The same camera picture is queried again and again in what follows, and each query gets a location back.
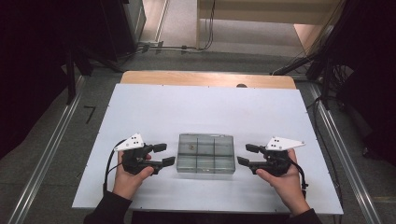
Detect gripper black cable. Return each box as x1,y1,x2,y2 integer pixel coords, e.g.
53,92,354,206
289,161,309,200
102,139,127,195

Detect white table board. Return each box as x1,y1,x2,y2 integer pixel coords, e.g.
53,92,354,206
72,83,345,216

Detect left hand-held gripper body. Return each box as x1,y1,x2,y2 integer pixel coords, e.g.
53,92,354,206
114,133,163,175

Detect dark curtain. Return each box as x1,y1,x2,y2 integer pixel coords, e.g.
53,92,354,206
0,0,104,160
339,0,396,166

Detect wooden table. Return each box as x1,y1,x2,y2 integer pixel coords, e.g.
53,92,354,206
120,70,297,90

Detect clear plastic compartment box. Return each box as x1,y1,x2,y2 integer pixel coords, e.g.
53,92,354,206
176,133,236,175

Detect black metal stand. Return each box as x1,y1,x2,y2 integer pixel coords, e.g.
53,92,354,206
64,46,124,105

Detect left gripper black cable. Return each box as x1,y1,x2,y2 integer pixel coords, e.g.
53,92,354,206
102,139,127,195

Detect person's left hand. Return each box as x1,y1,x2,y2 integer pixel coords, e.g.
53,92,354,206
112,151,155,200

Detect dark grey cabinet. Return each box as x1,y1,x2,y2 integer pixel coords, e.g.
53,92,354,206
99,0,148,62

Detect light wooden shelf unit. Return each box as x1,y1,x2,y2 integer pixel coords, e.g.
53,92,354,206
195,0,344,49

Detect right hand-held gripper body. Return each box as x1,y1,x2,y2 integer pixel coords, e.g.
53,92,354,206
250,136,306,177

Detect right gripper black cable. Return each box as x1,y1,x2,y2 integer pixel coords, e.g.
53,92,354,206
289,161,309,200

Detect hanging black cable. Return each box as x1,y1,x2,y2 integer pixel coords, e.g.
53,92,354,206
199,0,218,52

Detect floor power strip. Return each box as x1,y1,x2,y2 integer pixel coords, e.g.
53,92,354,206
136,40,164,54

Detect person's right hand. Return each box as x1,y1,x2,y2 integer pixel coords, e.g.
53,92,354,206
255,148,311,217

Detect black stands with cables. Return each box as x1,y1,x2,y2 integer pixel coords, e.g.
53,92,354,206
270,0,356,110

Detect metal floor rail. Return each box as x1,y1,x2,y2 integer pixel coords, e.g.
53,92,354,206
309,83,382,224
7,74,87,224

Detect black floor cable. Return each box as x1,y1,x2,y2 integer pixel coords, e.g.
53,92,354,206
306,92,331,150

